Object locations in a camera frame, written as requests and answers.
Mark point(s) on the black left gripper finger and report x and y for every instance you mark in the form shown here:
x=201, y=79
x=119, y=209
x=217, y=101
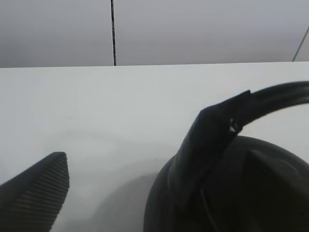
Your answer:
x=32, y=200

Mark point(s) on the black teapot with handle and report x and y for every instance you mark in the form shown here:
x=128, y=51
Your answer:
x=220, y=181

